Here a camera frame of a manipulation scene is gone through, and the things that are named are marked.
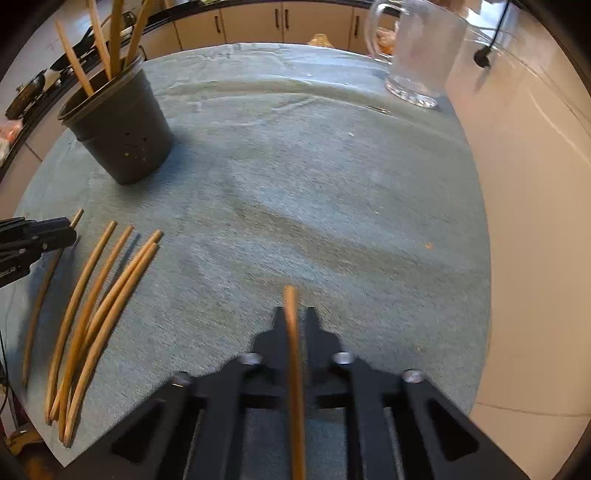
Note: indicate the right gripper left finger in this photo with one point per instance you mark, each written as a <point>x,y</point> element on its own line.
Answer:
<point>191,427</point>

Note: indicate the black utensil holder cup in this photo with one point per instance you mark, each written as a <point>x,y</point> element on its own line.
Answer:
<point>121,125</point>

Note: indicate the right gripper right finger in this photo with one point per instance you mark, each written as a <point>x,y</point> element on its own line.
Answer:
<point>398,426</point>

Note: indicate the steel pot with lid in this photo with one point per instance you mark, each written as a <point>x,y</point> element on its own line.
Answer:
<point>26,96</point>

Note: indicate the plastic bag of food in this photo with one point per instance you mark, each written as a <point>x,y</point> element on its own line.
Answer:
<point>9,131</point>

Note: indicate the light blue towel table cover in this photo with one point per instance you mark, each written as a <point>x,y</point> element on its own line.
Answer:
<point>291,165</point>

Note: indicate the clear glass pitcher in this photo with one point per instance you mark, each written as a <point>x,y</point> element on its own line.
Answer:
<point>428,39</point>

